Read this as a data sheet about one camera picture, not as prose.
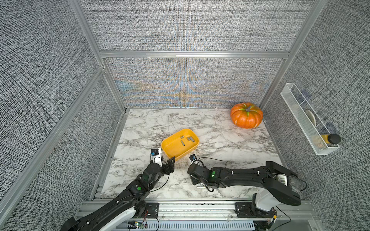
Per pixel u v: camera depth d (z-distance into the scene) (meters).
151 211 0.73
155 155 0.69
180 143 1.00
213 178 0.59
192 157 0.75
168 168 0.71
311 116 0.70
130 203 0.53
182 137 1.02
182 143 1.00
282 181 0.46
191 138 1.00
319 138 0.65
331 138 0.61
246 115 1.00
